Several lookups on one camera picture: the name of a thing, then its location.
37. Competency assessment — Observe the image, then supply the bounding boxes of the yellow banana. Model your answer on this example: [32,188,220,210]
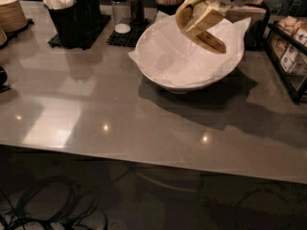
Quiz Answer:
[176,4,226,54]

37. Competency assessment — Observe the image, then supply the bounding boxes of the white bowl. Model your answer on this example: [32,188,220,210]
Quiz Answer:
[134,11,246,93]

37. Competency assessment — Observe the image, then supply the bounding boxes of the brown paper bags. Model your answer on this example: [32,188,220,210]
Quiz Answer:
[225,0,268,22]

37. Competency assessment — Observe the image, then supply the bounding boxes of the white paper liner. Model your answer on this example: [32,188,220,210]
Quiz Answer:
[128,11,252,88]

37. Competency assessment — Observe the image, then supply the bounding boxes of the pepper shaker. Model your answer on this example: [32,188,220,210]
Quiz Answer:
[129,0,145,25]

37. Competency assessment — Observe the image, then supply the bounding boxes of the salt shaker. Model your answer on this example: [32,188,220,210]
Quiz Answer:
[111,0,130,35]

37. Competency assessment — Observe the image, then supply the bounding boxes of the black grid mat right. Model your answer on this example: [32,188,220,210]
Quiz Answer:
[106,19,150,47]

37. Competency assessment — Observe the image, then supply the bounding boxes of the black cutlery holder rear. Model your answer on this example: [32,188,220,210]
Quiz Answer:
[76,0,101,29]

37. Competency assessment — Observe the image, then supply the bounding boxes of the black cutlery holder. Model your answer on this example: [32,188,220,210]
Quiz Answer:
[45,1,82,48]
[76,0,101,29]

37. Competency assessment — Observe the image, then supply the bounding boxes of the black cutlery holder front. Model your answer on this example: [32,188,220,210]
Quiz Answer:
[45,1,82,48]

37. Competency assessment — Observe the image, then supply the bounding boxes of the black object left edge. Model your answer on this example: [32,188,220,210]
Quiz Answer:
[0,66,11,93]

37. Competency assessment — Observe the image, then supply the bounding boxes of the black cables on floor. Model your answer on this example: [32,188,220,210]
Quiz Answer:
[0,175,109,230]

